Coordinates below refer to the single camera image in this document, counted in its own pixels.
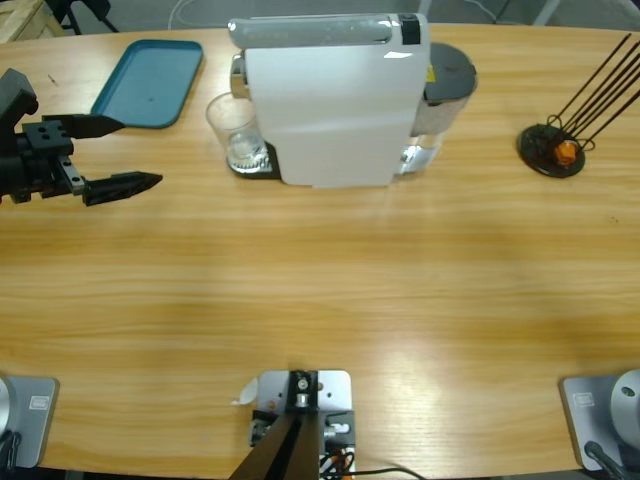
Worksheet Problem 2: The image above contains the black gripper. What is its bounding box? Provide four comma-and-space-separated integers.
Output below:
0, 113, 164, 207

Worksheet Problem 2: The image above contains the clear glass cup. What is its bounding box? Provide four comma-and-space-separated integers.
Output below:
205, 91, 266, 174

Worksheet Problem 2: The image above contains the white capsule coffee machine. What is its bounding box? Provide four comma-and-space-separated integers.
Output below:
225, 12, 479, 190

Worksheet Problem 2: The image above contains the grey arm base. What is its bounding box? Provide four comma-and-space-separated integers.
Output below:
0, 375, 60, 470
558, 368, 640, 472

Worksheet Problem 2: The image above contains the teal plastic tray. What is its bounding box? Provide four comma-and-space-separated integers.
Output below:
89, 39, 205, 130

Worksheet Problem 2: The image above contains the white paper tag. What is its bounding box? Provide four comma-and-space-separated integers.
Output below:
229, 378, 260, 406

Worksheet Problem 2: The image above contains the black capsule holder with rods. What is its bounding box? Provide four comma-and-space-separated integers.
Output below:
517, 32, 640, 179

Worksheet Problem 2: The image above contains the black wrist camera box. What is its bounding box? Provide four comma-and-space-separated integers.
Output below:
0, 68, 40, 132

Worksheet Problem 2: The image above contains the black chair frame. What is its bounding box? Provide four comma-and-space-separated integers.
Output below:
47, 0, 120, 36

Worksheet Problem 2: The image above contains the white cable on floor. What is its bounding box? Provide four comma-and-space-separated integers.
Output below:
167, 0, 241, 30

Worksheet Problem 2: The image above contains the black base cable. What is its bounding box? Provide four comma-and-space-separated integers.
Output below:
583, 440, 626, 480
0, 432, 22, 469

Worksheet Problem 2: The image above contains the white block with dark post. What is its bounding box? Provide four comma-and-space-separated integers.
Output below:
229, 368, 357, 480

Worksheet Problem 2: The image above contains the orange cable at mount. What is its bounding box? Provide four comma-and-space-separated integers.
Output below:
319, 448, 354, 474

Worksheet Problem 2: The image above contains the black cable under mount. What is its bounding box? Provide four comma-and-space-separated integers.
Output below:
349, 467, 426, 480

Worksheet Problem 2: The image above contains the white metal frame leg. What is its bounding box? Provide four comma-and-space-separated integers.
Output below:
532, 0, 561, 26

